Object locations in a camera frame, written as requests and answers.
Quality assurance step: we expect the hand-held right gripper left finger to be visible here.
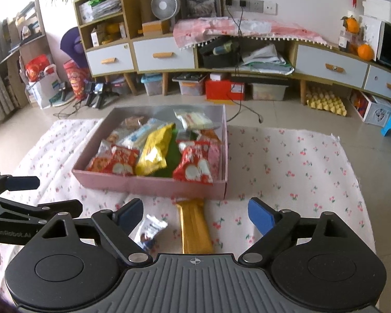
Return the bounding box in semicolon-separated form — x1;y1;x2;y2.
39;198;154;264

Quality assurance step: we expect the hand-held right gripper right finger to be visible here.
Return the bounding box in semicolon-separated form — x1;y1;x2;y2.
238;197;353;264

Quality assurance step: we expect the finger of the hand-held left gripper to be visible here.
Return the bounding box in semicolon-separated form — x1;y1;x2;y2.
0;196;84;222
0;171;41;197

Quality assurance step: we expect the small silver snack packet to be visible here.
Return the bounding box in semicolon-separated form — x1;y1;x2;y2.
137;214;169;251

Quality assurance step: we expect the pink cardboard box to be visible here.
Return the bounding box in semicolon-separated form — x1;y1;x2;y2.
72;105;229;201

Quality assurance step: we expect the red snack packet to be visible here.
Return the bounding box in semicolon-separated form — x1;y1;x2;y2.
102;146;140;176
173;142;216;185

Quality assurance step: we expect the red gold-print packet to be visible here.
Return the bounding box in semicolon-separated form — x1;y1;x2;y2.
85;156;113;173

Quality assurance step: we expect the gold snack packet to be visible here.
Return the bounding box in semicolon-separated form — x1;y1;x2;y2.
173;197;214;255

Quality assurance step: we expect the yellow snack packet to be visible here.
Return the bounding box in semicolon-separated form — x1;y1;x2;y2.
135;123;177;177

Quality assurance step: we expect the green snack packet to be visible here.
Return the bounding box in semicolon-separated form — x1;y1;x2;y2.
160;130;187;178

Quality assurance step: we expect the pink nougat packet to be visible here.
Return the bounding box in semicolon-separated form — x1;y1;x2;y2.
209;143;222;180

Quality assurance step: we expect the white bread packet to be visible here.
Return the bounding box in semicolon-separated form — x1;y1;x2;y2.
98;130;122;157
119;119;169;149

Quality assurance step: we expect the orange snack packet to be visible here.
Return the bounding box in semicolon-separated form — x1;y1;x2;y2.
200;130;223;142

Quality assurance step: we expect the white cake packet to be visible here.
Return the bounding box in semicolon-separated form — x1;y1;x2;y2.
174;109;215;130

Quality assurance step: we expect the cherry print tablecloth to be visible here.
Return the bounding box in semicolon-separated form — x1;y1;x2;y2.
0;117;377;287

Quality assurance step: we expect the white round base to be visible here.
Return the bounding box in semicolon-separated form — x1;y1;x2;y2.
50;93;76;108

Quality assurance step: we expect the white shopping bag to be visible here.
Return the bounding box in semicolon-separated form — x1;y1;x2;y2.
27;65;62;109

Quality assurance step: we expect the red gift bag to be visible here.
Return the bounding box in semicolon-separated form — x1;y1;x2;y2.
25;55;53;82

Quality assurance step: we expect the red cartoon bag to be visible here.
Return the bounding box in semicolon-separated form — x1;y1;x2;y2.
63;60;89;99

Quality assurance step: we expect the clear storage bin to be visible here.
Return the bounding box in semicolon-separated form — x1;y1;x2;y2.
249;82;289;102
173;74;208;97

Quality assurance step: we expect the yellow egg tray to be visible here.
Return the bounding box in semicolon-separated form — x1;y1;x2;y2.
306;86;348;117

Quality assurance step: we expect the red shoe box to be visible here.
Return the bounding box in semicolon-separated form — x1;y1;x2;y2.
205;78;247;102

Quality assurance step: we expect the blue-lid storage bin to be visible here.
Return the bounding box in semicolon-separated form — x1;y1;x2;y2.
141;74;165;97

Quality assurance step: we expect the wooden shelf rack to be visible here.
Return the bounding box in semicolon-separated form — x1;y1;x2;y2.
0;0;53;105

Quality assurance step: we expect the purple round object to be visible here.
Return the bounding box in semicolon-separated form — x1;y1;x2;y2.
60;28;87;69

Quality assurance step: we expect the white cabinet drawer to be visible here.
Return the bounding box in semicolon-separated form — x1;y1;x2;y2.
295;44;369;89
132;37;196;73
85;43;133;76
365;65;391;102

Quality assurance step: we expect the white cartoon toy box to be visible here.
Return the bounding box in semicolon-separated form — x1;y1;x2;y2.
350;89;391;126

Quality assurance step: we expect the long wooden cabinet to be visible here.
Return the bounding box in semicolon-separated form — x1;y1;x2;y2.
73;0;391;105

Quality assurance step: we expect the pile of papers and bags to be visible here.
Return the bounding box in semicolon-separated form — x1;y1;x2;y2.
241;44;296;74

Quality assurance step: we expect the black storage box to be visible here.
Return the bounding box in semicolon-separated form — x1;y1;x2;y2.
199;37;242;69

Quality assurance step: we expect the white carton box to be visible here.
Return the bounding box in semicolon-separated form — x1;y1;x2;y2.
91;28;108;48

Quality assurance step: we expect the green blue roll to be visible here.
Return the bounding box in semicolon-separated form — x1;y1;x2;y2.
213;41;234;56

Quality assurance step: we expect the yellow toy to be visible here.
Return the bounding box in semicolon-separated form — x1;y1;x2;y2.
106;23;128;38

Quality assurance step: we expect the pink fringed cloth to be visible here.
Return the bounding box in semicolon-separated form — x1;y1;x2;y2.
173;18;338;51

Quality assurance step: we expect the orange cardboard box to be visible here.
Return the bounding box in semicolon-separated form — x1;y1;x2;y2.
142;20;170;37

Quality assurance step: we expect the stack of papers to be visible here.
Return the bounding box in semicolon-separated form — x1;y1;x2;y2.
79;0;123;23

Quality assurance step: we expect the clear plastic jar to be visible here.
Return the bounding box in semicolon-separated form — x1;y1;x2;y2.
339;30;356;53

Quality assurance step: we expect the orange fruit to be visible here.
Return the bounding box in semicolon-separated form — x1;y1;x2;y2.
358;43;375;61
344;16;360;34

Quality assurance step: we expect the small white fan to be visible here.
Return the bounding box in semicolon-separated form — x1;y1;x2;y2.
151;0;181;22

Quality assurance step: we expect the white foam box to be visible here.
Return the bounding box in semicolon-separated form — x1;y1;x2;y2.
362;0;391;24

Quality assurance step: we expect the black floor cable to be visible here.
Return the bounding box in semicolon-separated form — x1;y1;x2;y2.
53;99;85;118

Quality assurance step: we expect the black charging cable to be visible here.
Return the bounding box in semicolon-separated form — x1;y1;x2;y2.
226;7;264;124

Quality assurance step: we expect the wall socket strip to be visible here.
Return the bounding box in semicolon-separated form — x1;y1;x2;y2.
225;0;264;14

